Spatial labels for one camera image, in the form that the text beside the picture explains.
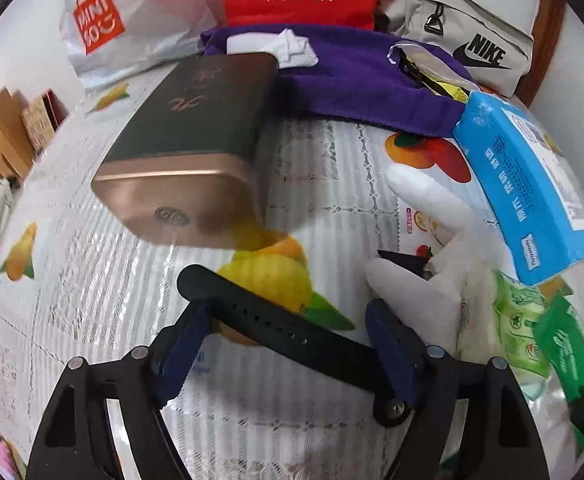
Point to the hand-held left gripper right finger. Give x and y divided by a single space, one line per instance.
389 350

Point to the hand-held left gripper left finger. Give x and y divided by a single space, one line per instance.
181 355

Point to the pale green plastic bag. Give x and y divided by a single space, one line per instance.
542 400

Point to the light green packet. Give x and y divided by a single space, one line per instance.
517 320

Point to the white glove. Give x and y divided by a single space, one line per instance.
452 210

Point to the clear bag with yellow item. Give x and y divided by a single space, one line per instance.
437 82

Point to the white tissue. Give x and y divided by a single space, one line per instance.
252 42

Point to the fruit print tablecloth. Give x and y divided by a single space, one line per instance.
96 310

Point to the blue tissue pack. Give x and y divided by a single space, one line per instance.
512 185

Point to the dark green tin box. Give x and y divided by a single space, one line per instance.
196 135

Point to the purple towel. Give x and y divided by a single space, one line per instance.
352 85

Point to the white plastic shopping bag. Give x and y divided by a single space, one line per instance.
136 35

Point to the grey waist bag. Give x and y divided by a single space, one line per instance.
477 15

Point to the brown wooden door frame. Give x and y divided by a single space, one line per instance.
547 25

